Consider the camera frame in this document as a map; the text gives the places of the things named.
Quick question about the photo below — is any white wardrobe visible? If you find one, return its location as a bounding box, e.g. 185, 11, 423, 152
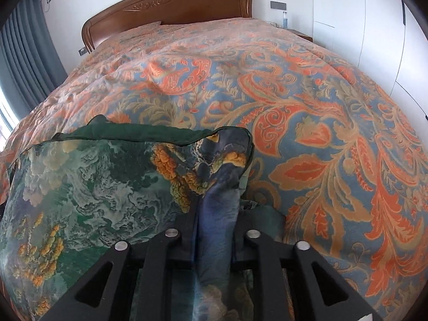
311, 0, 428, 123

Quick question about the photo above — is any grey-blue curtain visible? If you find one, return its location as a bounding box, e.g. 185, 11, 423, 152
0, 0, 69, 124

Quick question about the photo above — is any bed with orange floral quilt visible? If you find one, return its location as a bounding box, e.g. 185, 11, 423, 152
0, 17, 428, 321

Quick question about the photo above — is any wooden nightstand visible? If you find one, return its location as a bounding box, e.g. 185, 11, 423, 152
271, 23, 314, 43

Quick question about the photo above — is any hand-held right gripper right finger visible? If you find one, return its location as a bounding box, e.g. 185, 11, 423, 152
232, 229, 383, 321

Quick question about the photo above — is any green printed jacket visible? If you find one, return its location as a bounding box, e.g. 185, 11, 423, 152
0, 114, 286, 321

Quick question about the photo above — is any wooden headboard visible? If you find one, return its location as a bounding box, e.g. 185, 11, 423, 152
81, 0, 253, 53

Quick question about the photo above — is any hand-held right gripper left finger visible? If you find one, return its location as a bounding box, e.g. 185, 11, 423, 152
40, 228, 198, 321

